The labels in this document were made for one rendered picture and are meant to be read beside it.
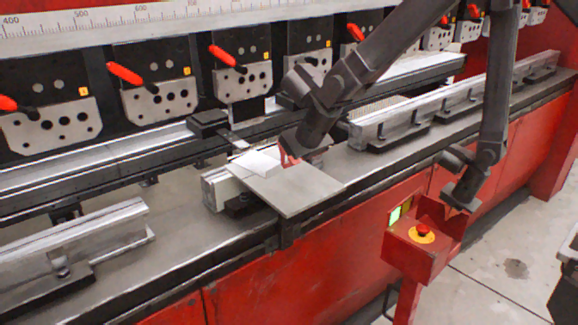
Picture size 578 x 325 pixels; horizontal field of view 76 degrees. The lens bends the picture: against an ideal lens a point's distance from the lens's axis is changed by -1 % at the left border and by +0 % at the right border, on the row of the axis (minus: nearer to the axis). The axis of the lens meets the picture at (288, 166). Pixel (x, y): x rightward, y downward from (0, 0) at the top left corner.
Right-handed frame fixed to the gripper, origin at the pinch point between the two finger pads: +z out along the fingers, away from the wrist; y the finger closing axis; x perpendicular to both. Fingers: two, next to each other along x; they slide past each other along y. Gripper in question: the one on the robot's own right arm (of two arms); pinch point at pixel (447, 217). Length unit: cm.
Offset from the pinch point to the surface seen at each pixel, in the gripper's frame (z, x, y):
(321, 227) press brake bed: 9.9, 26.2, 24.4
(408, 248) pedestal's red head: 4.7, 15.4, 1.8
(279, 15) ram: -45, 31, 50
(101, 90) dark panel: -5, 56, 100
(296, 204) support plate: -16, 46, 21
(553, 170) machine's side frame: 56, -172, -16
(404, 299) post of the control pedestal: 31.9, 8.4, -4.2
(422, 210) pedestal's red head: 6.8, -4.2, 7.9
